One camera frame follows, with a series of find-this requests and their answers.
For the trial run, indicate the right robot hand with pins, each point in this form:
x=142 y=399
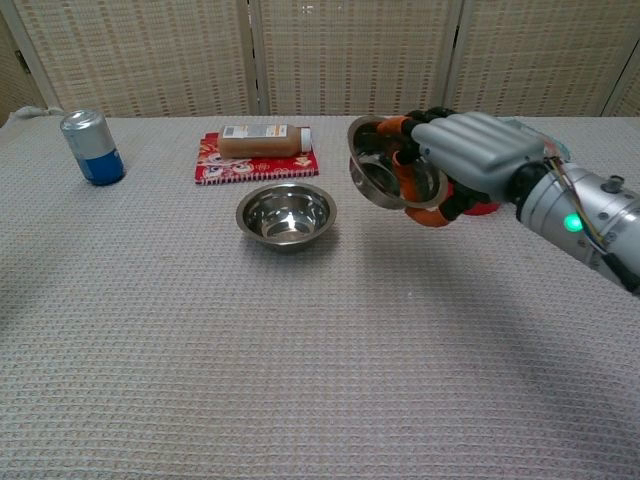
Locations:
x=475 y=150

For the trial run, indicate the stainless steel bowl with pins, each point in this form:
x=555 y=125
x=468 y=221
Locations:
x=287 y=210
x=372 y=172
x=287 y=249

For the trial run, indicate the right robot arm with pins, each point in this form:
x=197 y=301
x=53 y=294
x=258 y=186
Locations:
x=590 y=215

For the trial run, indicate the red tape roll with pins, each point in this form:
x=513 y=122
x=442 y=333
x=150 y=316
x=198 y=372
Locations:
x=482 y=209

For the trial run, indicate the woven folding screen panel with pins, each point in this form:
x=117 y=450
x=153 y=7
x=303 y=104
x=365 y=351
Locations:
x=355 y=55
x=535 y=55
x=12 y=85
x=140 y=55
x=627 y=95

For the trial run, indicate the brown drink bottle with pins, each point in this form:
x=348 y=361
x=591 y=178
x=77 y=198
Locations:
x=260 y=142

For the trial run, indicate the red spiral notebook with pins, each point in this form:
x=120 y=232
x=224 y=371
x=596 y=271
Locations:
x=255 y=170

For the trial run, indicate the beige woven tablecloth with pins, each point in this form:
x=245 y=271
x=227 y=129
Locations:
x=300 y=350

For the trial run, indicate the silver and blue can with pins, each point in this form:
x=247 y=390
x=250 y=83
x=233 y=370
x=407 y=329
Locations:
x=92 y=147

